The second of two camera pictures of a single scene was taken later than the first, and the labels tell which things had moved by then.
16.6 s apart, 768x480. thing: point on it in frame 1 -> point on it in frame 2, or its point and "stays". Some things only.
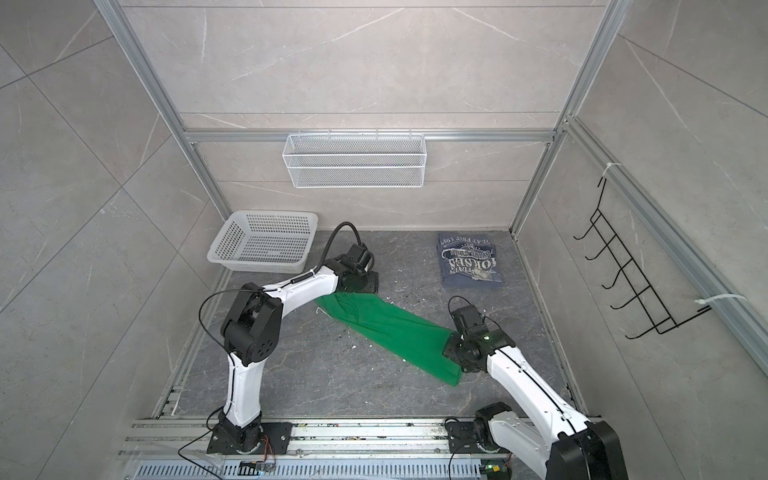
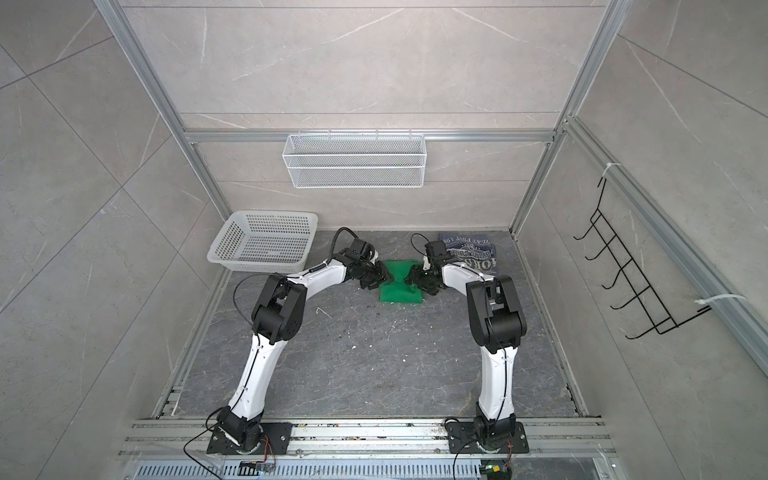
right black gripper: x=450 y=350 -> x=414 y=277
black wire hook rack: x=662 y=320 stays
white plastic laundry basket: x=276 y=242 stays
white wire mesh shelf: x=354 y=160 stays
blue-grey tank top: x=466 y=261 stays
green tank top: x=395 y=331 -> x=398 y=290
